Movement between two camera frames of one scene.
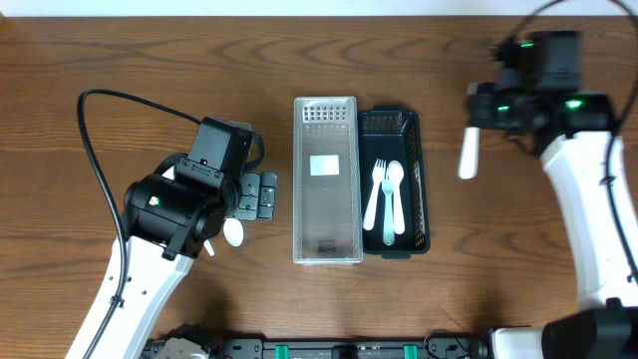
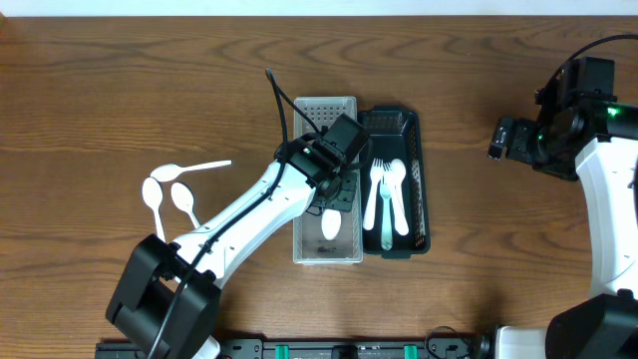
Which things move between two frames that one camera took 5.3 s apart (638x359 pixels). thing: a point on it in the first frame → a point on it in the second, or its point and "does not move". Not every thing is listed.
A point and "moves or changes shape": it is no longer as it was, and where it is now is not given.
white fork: (469, 163) → (388, 179)
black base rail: (434, 347) does not move
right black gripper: (484, 110) → (505, 141)
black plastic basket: (393, 195) does not move
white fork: (379, 173) does not move
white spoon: (395, 177) does not move
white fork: (388, 228) does not move
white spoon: (233, 231) moves or changes shape
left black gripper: (251, 196) → (340, 194)
